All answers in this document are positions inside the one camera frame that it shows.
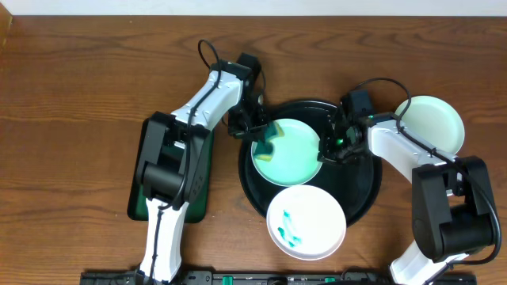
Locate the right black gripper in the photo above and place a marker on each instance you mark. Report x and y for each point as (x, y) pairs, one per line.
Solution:
(327, 152)

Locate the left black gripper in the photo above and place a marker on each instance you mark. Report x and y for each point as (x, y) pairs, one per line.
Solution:
(245, 129)

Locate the green yellow sponge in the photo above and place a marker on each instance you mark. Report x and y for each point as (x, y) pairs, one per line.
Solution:
(265, 149)

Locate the mint plate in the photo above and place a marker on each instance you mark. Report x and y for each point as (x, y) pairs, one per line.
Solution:
(436, 121)
(295, 155)

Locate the white plate with green stain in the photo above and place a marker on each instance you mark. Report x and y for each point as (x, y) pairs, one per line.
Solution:
(306, 222)

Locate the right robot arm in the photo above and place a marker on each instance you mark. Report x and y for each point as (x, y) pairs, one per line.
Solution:
(453, 211)

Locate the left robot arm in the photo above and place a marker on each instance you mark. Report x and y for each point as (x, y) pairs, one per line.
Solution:
(211, 103)

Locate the green rectangular tray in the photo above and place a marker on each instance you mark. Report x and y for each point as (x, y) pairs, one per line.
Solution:
(136, 206)

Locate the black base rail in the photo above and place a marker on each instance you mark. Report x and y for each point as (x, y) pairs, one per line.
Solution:
(210, 278)

